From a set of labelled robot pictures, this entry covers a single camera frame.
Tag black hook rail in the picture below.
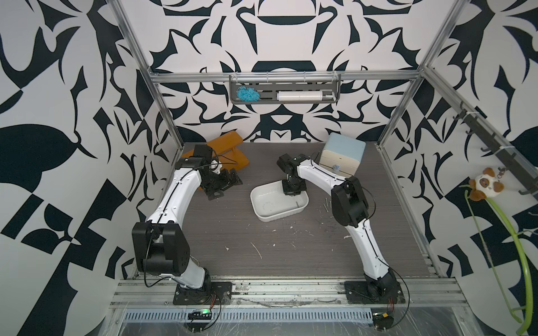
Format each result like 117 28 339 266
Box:
454 100 537 199

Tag orange wooden shelf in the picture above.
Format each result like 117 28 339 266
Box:
175 131 249 192

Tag small controller board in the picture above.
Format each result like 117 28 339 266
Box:
187 309 213 321

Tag white perforated cable duct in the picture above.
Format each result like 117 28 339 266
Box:
124 307 373 325

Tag blue white drawer box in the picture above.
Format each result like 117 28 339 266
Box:
319 133 367 177

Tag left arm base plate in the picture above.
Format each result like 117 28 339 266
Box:
172 281 233 306

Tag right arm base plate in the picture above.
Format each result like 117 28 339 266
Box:
344 281 406 305

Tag white plastic storage tray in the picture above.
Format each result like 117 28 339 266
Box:
250 181 309 223

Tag teal scrunchie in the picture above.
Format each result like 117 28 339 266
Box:
236 86 261 102

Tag white roll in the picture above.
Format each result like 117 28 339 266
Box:
277 91 324 102

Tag plush toy animal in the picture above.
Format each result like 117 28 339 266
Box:
469 167 504 202

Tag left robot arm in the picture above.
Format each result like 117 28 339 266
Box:
132 144 242 302

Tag grey wall rack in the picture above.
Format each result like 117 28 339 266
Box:
228 74 341 104

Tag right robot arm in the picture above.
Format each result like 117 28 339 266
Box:
277 154 400 302

